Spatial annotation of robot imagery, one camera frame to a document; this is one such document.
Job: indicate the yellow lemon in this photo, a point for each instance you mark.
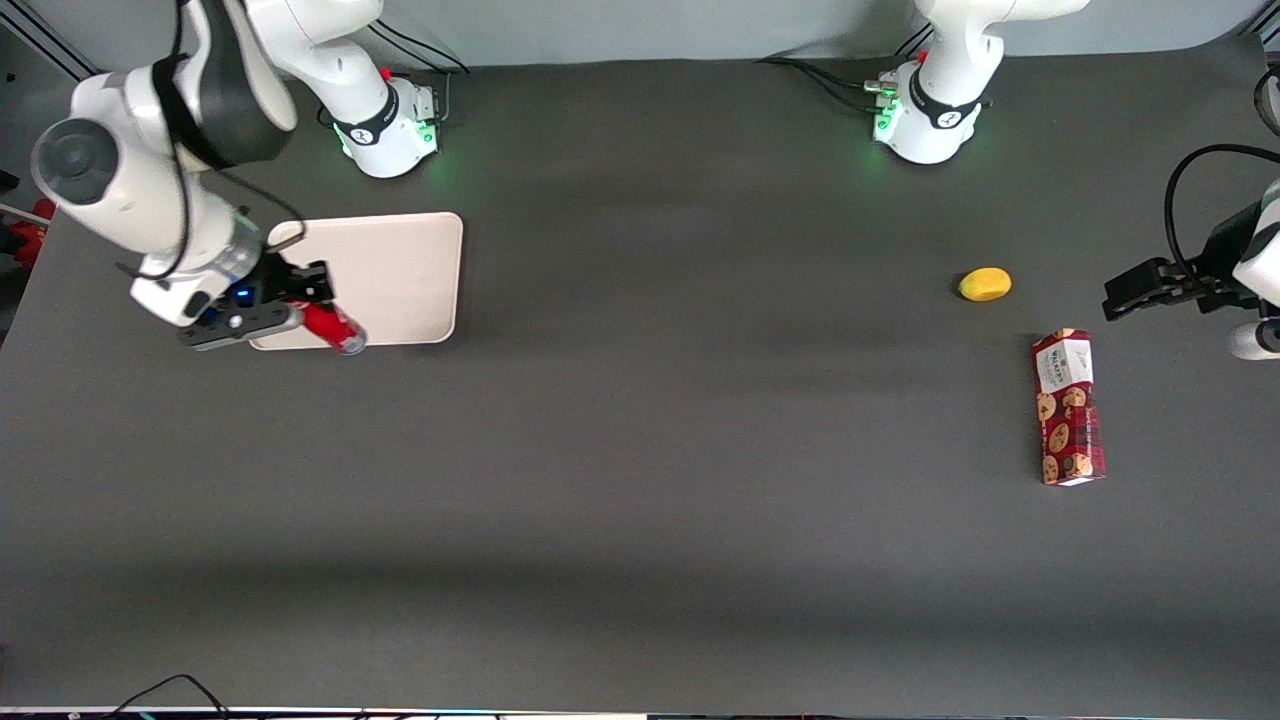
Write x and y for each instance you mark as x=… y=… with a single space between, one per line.
x=985 y=284

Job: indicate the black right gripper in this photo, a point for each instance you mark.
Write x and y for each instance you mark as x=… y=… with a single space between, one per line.
x=283 y=279

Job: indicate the red object beside table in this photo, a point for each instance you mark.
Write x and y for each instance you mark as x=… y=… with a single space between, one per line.
x=25 y=235

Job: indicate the dark grey table mat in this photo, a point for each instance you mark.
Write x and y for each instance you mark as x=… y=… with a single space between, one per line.
x=700 y=500

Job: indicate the beige plastic tray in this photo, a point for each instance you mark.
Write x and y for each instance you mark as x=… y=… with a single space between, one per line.
x=400 y=280

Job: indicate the red coke bottle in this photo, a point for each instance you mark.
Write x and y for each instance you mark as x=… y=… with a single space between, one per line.
x=335 y=325

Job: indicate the red cookie box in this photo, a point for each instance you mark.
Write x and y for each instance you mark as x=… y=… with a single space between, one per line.
x=1068 y=410

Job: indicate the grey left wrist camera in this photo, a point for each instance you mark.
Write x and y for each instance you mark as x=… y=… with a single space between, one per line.
x=1255 y=340

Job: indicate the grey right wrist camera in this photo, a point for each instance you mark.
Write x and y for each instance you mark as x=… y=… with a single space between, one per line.
x=240 y=326

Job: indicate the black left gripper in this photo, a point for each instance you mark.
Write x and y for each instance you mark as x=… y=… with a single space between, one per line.
x=1216 y=259

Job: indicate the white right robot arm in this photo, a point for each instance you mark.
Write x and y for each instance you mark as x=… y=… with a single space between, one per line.
x=120 y=200

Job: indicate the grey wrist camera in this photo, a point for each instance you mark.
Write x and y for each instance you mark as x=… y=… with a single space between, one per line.
x=1255 y=340
x=240 y=326

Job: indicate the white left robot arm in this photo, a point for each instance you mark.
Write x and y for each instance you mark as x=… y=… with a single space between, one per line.
x=940 y=120

